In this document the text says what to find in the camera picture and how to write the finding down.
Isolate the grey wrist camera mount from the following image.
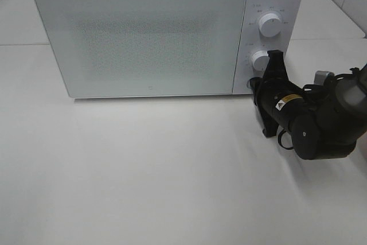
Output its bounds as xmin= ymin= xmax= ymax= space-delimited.
xmin=313 ymin=71 xmax=335 ymax=85

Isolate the lower white control knob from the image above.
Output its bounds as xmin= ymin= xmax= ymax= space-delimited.
xmin=251 ymin=50 xmax=270 ymax=72

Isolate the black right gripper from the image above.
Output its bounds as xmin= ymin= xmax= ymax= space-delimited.
xmin=248 ymin=50 xmax=307 ymax=138

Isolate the white microwave door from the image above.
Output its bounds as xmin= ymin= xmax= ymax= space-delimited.
xmin=35 ymin=0 xmax=245 ymax=98

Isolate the white control knob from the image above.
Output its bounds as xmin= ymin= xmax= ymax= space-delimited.
xmin=258 ymin=11 xmax=282 ymax=37
xmin=251 ymin=50 xmax=270 ymax=72

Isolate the upper white control knob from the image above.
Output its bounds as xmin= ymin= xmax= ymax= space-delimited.
xmin=258 ymin=11 xmax=282 ymax=37

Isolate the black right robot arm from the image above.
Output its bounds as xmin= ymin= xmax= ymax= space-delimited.
xmin=249 ymin=50 xmax=366 ymax=160

